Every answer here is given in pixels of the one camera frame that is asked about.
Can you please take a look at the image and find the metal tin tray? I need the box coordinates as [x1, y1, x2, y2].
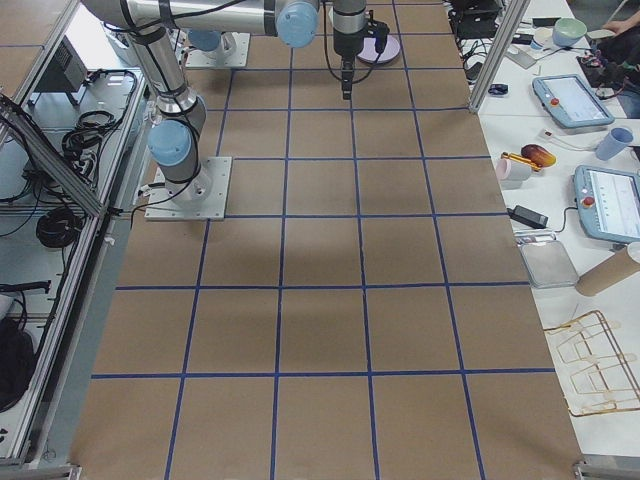
[519, 240, 579, 289]

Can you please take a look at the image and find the pink cup on side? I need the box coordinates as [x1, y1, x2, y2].
[495, 158, 533, 182]

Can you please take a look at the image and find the black power adapter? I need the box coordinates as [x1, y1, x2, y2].
[507, 205, 548, 229]

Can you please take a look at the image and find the grey control box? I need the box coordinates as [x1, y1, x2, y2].
[34, 36, 88, 106]

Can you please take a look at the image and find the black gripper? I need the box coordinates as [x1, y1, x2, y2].
[333, 29, 388, 100]

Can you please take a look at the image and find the small blue black device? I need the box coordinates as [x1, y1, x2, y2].
[488, 83, 509, 97]

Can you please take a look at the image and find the upper blue teach pendant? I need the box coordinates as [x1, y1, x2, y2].
[531, 74, 615, 129]

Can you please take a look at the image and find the blue teach pendant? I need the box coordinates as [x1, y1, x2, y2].
[573, 165, 639, 244]
[531, 74, 615, 129]

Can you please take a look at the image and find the lilac plate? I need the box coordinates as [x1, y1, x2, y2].
[357, 35, 400, 65]

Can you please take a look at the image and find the red orange toy fruit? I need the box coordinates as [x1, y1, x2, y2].
[521, 144, 557, 168]

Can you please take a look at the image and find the green bowl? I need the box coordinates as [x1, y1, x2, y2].
[552, 18, 587, 47]

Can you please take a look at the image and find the gold wire rack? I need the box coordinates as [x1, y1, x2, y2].
[544, 310, 639, 418]

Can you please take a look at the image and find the gold metal cylinder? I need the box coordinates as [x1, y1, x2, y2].
[501, 152, 542, 172]

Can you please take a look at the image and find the light blue plastic cup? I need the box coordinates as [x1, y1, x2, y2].
[595, 127, 634, 161]

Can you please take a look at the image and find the lower blue teach pendant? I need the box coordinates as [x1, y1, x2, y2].
[573, 165, 639, 244]

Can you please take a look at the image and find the cardboard tube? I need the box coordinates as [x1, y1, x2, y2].
[575, 242, 639, 296]

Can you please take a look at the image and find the aluminium frame post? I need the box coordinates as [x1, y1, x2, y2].
[468, 0, 530, 113]

